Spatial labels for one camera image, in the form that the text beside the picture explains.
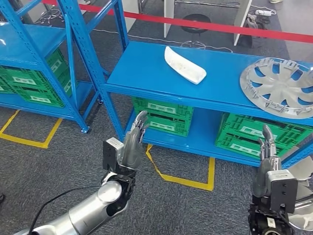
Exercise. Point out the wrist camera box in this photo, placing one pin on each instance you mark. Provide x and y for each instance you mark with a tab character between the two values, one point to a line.
110	157
282	191

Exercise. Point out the black round stool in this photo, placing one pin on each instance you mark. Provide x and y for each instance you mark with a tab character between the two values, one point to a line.
195	23

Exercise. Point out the white power strip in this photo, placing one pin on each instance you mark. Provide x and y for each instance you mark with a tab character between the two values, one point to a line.
262	12

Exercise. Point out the large chrome round floor base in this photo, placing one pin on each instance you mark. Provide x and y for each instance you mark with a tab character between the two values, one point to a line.
304	207

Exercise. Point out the white curved plastic part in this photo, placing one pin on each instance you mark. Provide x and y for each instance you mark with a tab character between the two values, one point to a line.
184	66

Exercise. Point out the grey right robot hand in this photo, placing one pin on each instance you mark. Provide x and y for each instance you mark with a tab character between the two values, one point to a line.
260	178

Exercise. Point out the black bag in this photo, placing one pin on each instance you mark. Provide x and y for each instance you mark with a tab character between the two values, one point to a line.
247	35

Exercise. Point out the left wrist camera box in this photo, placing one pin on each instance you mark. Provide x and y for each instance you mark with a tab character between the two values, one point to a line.
110	157

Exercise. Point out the blue metal shelf rack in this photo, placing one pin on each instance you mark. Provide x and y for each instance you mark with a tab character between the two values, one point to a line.
146	71
32	42

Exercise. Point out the red barrier belt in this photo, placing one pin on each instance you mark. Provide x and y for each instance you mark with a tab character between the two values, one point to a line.
195	25

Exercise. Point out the silver wheel hubcap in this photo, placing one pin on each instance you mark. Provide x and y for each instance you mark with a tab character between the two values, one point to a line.
283	86

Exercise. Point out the chrome star chair base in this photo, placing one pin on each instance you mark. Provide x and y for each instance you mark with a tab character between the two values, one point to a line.
48	14

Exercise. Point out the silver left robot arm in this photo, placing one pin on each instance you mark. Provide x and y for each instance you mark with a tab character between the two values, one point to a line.
90	211

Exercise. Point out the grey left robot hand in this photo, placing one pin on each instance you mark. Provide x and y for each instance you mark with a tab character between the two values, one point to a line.
132	152

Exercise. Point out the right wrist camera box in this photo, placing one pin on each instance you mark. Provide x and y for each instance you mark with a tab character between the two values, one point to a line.
282	191

